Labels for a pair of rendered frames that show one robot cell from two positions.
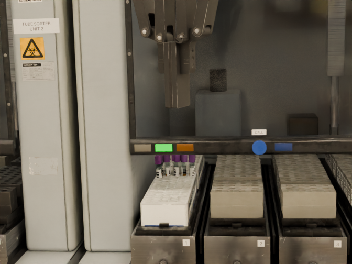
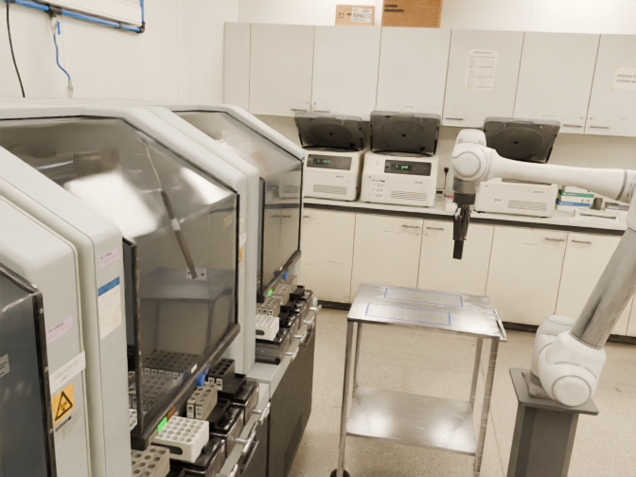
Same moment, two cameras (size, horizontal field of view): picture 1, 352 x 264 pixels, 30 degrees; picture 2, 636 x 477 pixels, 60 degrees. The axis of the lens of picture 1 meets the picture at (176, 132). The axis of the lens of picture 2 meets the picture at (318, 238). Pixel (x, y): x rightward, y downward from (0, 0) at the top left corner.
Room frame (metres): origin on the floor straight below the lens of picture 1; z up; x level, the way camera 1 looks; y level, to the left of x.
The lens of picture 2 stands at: (1.07, 1.91, 1.69)
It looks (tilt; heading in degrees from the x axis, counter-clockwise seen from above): 15 degrees down; 274
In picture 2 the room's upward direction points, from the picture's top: 3 degrees clockwise
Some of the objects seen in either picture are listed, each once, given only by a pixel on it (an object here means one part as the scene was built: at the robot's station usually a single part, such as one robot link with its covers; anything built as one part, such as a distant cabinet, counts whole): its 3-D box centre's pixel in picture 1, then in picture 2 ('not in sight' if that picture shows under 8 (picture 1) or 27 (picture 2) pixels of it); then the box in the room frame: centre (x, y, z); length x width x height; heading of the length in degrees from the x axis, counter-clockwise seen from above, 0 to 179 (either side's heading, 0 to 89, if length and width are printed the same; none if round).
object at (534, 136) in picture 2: not in sight; (514, 164); (-0.10, -2.43, 1.25); 0.62 x 0.56 x 0.69; 83
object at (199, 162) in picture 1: (184, 169); not in sight; (1.80, -0.02, 0.83); 0.30 x 0.10 x 0.06; 174
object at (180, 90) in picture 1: (180, 74); not in sight; (0.70, -0.01, 1.18); 0.03 x 0.01 x 0.07; 151
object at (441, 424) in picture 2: not in sight; (415, 390); (0.75, -0.38, 0.41); 0.67 x 0.46 x 0.82; 174
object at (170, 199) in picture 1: (171, 199); (238, 325); (1.48, 0.01, 0.83); 0.30 x 0.10 x 0.06; 174
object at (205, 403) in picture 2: not in sight; (206, 402); (1.44, 0.58, 0.85); 0.12 x 0.02 x 0.06; 85
